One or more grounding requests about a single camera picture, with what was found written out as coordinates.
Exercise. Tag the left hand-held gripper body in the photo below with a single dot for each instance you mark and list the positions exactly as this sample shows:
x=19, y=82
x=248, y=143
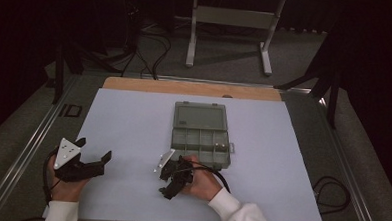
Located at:
x=66, y=154

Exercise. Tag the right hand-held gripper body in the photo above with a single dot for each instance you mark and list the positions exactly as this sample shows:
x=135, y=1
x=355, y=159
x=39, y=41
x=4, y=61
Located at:
x=183, y=171

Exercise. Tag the small silver metal part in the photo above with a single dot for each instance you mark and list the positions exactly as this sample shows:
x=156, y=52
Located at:
x=222, y=146
x=216, y=145

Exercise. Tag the grey translucent plastic compartment box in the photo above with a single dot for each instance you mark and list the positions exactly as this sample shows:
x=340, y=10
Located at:
x=200, y=117

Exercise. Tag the person's right hand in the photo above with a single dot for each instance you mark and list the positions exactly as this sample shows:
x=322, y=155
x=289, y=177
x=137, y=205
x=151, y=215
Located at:
x=205, y=184

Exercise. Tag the person's left hand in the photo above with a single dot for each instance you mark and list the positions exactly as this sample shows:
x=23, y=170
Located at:
x=65, y=191

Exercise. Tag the black tripod stand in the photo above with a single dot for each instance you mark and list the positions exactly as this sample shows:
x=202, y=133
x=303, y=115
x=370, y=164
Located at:
x=58, y=77
x=332, y=103

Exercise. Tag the wooden table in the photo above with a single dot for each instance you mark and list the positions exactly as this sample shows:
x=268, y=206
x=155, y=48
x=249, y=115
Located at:
x=185, y=88

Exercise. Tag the metal floor rail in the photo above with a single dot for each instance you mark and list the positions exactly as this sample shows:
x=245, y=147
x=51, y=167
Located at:
x=22, y=156
x=338, y=146

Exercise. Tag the white metal stand frame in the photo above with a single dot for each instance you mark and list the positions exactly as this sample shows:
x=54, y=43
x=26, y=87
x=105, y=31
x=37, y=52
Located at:
x=234, y=17

